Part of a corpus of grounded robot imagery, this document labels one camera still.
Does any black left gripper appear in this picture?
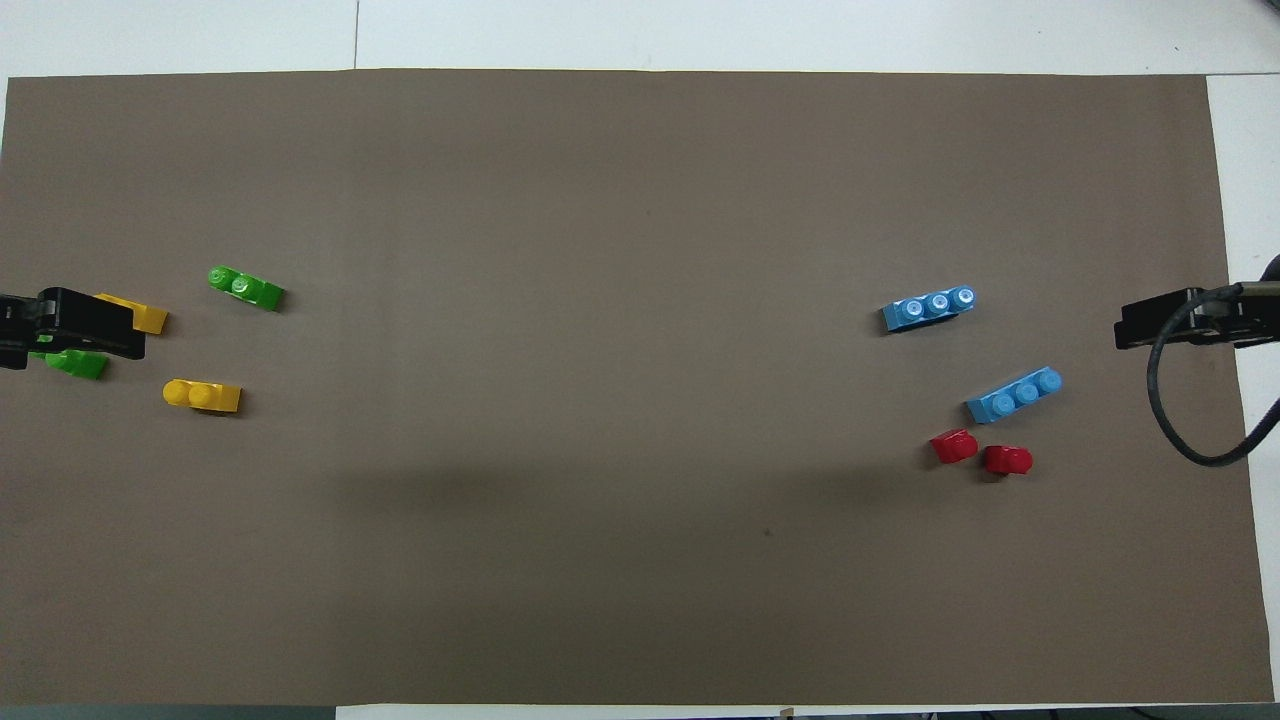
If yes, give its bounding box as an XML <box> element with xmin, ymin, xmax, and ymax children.
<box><xmin>0</xmin><ymin>288</ymin><xmax>147</xmax><ymax>371</ymax></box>

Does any brown table mat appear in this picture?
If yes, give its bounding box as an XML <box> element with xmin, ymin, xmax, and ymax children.
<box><xmin>0</xmin><ymin>68</ymin><xmax>1263</xmax><ymax>707</ymax></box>

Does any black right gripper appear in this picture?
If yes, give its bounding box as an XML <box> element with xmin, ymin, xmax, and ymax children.
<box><xmin>1114</xmin><ymin>284</ymin><xmax>1280</xmax><ymax>352</ymax></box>

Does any yellow two-stud block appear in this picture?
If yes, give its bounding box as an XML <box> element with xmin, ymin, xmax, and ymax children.
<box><xmin>163</xmin><ymin>379</ymin><xmax>243</xmax><ymax>415</ymax></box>
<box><xmin>95</xmin><ymin>293</ymin><xmax>169</xmax><ymax>335</ymax></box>

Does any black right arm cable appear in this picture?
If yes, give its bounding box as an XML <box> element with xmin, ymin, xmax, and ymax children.
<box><xmin>1147</xmin><ymin>283</ymin><xmax>1280</xmax><ymax>468</ymax></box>

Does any blue three-stud block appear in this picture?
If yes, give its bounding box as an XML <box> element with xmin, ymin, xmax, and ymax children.
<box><xmin>881</xmin><ymin>286</ymin><xmax>978</xmax><ymax>335</ymax></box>
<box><xmin>965</xmin><ymin>367</ymin><xmax>1064</xmax><ymax>425</ymax></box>

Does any green two-stud block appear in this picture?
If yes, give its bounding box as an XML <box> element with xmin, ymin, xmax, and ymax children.
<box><xmin>208</xmin><ymin>265</ymin><xmax>286</xmax><ymax>313</ymax></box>
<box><xmin>30</xmin><ymin>348</ymin><xmax>109</xmax><ymax>381</ymax></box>

